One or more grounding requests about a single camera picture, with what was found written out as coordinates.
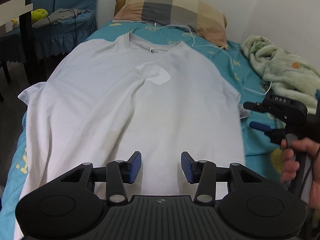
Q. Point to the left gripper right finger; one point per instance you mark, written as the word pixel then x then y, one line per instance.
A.
pixel 202 173

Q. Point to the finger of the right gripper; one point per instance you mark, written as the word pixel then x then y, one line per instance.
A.
pixel 260 127
pixel 256 107

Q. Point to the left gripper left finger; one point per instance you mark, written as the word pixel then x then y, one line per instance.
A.
pixel 121 172

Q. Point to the white t-shirt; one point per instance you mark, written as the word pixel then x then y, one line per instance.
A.
pixel 106 100

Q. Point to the person's right hand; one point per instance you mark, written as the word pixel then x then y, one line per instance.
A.
pixel 290 166

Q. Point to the green fleece blanket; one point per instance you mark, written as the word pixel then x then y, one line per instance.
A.
pixel 290 75

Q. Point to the plaid pillow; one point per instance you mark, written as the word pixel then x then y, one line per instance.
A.
pixel 202 19

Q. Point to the blue covered sofa chair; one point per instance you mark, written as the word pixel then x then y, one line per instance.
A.
pixel 69 22

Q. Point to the grey garment on chair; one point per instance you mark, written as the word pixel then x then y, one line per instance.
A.
pixel 58 16

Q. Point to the yellow green plush toy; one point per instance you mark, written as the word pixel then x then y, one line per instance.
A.
pixel 38 14

